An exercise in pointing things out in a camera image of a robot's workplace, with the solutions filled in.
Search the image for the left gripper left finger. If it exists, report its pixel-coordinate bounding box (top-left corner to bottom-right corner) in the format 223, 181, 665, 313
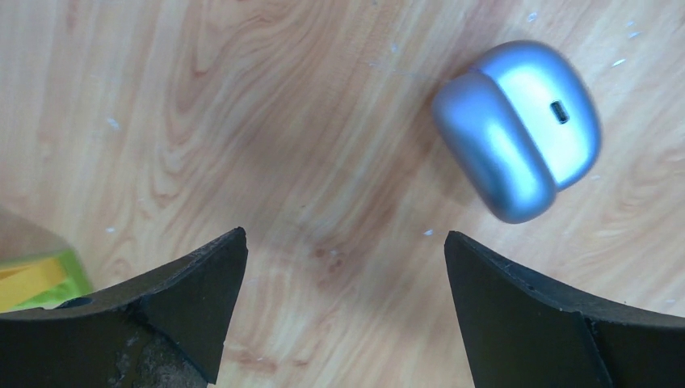
1, 227, 248, 387

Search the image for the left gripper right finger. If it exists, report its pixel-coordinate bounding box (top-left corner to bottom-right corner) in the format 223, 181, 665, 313
444, 231, 684, 387

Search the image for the lavender oval charging case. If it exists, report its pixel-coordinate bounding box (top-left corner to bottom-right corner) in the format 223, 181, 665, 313
431, 40, 602, 224

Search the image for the yellow green toy block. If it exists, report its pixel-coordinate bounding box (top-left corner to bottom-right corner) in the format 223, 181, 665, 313
1, 250, 94, 313

